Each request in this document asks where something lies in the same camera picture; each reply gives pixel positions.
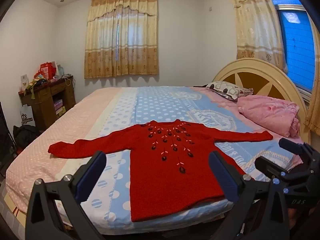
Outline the cream wooden headboard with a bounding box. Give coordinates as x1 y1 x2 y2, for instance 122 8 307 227
212 58 312 143

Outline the bed with polka dot sheet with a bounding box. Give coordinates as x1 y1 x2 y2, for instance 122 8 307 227
5 85 306 236

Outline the patterned pillow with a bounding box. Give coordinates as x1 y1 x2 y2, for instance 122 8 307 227
205 81 254 102

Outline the white card box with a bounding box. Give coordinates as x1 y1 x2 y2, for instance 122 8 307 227
20 74 30 91

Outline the green striped scarf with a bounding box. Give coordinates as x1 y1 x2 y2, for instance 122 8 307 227
24 78 48 98

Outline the white printed paper bag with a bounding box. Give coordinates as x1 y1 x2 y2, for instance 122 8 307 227
20 104 35 128

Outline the window with blue glass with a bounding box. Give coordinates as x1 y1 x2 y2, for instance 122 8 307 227
268 0 316 93

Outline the red gift bag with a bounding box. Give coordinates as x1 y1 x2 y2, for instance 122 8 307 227
39 62 57 80

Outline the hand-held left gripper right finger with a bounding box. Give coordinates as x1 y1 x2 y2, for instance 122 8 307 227
208 151 292 240

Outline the black frame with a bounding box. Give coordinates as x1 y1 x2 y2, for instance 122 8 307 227
0 102 17 176

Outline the stack of pink books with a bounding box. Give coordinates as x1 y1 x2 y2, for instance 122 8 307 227
54 99 66 117

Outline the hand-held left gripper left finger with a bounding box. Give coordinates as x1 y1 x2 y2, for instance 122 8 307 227
25 151 107 240

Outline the beige floral curtain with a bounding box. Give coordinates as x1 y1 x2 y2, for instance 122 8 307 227
227 0 288 74
84 0 159 79

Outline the pink folded quilt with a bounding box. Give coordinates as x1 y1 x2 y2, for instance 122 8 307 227
236 95 300 138

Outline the red embroidered sweater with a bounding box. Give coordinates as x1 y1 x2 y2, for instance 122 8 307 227
48 120 274 222

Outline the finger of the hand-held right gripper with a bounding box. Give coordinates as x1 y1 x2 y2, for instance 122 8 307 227
254 156 291 183
278 138 304 156

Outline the dark wooden desk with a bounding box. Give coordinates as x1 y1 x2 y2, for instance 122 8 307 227
18 76 76 130

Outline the black bag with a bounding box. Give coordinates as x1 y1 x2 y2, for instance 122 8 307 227
13 124 41 148

